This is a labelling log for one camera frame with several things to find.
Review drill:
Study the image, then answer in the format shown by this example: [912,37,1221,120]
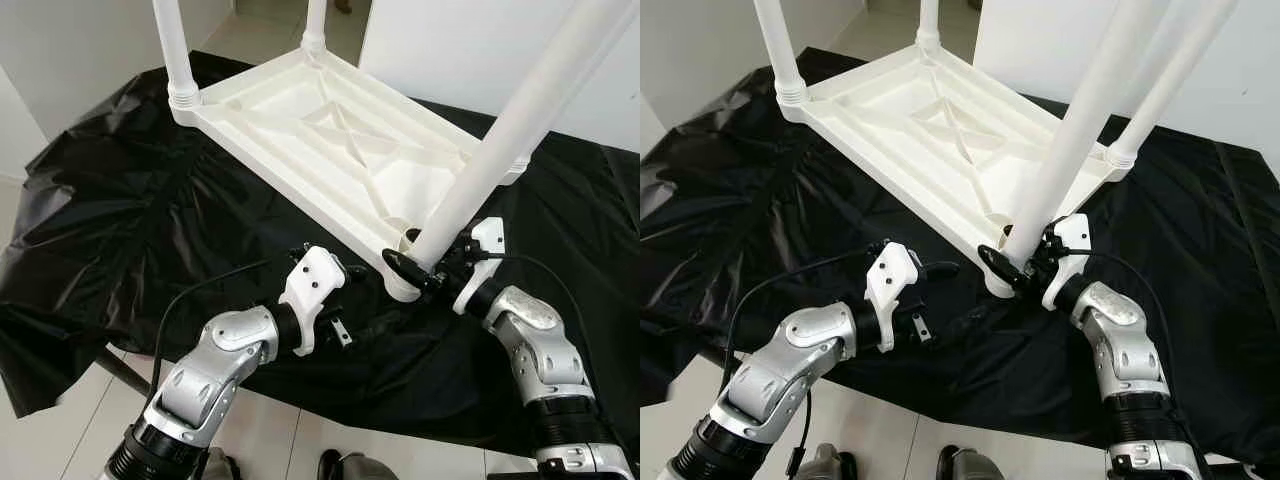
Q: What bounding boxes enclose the white plastic children table top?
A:
[778,45,1133,299]
[170,48,531,303]

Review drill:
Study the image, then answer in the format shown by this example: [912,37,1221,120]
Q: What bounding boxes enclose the grey right robot foot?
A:
[937,447,1006,480]
[318,450,396,480]

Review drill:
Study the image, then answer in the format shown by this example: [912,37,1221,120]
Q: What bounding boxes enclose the black metal table leg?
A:
[95,345,151,396]

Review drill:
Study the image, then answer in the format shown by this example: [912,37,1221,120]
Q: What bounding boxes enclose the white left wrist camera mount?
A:
[278,247,348,358]
[865,240,923,353]

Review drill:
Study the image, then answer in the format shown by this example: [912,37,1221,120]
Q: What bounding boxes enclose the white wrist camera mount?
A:
[452,218,506,316]
[1040,213,1093,311]
[278,247,348,358]
[865,240,923,353]

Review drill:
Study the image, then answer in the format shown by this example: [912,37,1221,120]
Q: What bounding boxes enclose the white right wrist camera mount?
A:
[452,218,506,316]
[1040,213,1093,311]

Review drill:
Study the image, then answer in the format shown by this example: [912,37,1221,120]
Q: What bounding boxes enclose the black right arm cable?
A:
[1085,250,1196,461]
[490,252,621,451]

